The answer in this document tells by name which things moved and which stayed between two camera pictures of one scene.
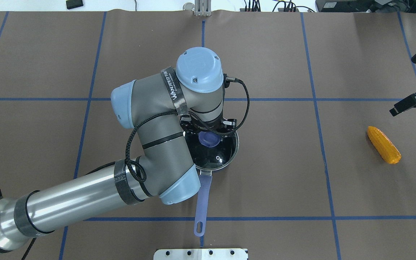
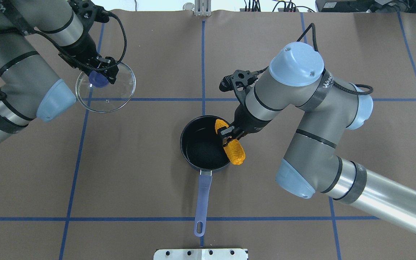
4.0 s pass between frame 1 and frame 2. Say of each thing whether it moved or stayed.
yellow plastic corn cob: moved
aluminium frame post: stayed
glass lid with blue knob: moved
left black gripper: moved
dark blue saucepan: stayed
